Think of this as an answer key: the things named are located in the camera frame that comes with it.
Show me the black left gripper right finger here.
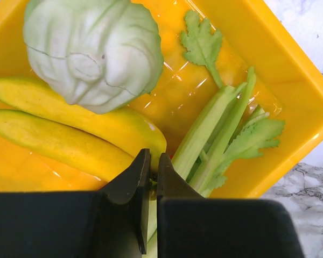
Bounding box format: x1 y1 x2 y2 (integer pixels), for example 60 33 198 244
157 154 304 257

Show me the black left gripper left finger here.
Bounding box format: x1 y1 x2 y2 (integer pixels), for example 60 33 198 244
0 149 150 257

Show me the yellow toy banana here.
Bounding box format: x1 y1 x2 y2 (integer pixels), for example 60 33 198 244
0 77 166 192

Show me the green toy cabbage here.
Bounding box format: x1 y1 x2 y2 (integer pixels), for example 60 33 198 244
23 1 164 114

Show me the green toy celery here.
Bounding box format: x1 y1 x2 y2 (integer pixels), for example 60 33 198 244
145 10 286 258

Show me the yellow plastic tray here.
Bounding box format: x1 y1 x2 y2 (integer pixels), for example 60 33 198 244
0 1 323 198

